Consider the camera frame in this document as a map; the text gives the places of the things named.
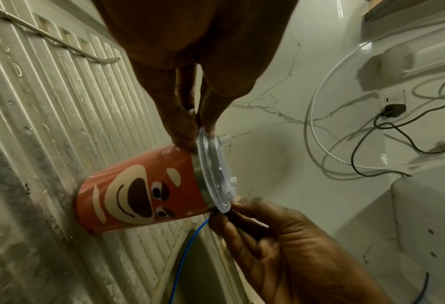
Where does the person's left hand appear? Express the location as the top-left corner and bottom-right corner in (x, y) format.
(91, 0), (303, 152)

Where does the person's right hand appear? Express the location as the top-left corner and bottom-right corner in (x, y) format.
(207, 197), (396, 304)

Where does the clear plastic lid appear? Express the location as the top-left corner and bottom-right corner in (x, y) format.
(196, 127), (239, 213)

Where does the bent metal straw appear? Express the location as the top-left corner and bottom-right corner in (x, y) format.
(0, 6), (122, 64)

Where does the pink steel tumbler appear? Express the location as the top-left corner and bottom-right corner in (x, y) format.
(75, 142), (213, 234)

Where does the thin blue tube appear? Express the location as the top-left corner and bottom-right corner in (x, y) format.
(167, 218), (432, 304)

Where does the large white box appliance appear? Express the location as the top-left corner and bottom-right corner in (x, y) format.
(390, 170), (445, 304)

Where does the black power plug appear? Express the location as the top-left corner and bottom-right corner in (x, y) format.
(380, 103), (408, 119)

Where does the stainless steel sink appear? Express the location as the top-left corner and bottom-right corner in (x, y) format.
(0, 0), (254, 304)

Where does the black hanging cable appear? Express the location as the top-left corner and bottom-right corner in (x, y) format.
(350, 90), (445, 178)

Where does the white socket with switch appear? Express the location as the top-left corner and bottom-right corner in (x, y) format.
(379, 89), (408, 120)

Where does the dark brown wall cabinet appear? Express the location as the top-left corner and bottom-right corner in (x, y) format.
(360, 0), (445, 24)

